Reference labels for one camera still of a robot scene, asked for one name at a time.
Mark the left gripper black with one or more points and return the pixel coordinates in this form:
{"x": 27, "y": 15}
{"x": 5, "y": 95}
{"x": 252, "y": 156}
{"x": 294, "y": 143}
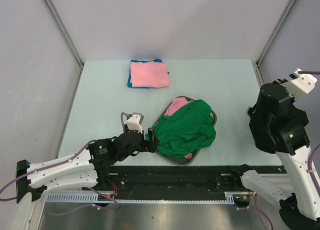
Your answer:
{"x": 151, "y": 144}

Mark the grey laundry tray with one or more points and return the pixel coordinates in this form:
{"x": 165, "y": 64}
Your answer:
{"x": 187, "y": 159}

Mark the black polo shirt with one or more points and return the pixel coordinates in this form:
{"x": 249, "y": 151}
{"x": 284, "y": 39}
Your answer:
{"x": 259, "y": 124}

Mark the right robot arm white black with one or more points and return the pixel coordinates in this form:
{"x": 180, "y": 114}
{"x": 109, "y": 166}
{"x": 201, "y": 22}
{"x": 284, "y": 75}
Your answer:
{"x": 278, "y": 127}

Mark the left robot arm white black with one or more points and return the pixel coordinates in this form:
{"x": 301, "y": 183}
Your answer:
{"x": 87, "y": 168}

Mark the green t shirt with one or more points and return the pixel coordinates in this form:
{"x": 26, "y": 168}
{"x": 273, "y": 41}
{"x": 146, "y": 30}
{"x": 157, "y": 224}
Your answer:
{"x": 188, "y": 130}

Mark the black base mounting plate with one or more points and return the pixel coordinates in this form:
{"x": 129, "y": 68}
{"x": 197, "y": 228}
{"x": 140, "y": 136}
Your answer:
{"x": 174, "y": 183}

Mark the pink t shirt in tray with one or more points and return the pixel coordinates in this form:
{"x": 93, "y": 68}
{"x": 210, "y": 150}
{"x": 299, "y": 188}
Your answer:
{"x": 176, "y": 104}

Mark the folded blue t shirt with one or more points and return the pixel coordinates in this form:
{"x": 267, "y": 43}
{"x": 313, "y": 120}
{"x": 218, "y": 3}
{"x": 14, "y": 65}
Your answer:
{"x": 129, "y": 81}

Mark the folded pink t shirt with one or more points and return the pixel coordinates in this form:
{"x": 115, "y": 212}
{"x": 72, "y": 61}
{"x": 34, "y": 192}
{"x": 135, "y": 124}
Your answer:
{"x": 150, "y": 75}

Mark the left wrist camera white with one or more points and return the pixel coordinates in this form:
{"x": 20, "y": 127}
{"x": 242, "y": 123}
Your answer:
{"x": 134, "y": 122}

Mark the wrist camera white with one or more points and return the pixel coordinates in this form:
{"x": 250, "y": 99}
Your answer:
{"x": 134, "y": 122}
{"x": 301, "y": 84}

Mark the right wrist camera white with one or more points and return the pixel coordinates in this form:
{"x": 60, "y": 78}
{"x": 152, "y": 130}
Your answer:
{"x": 301, "y": 84}

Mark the left aluminium frame post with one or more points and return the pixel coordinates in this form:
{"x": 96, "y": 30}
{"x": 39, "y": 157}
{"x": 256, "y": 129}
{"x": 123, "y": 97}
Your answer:
{"x": 53, "y": 12}

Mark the aluminium frame post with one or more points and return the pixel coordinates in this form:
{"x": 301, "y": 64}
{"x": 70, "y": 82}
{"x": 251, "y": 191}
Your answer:
{"x": 276, "y": 30}
{"x": 53, "y": 12}

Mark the right aluminium frame post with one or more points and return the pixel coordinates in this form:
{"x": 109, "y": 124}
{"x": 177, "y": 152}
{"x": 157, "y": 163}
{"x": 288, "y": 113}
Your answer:
{"x": 276, "y": 30}

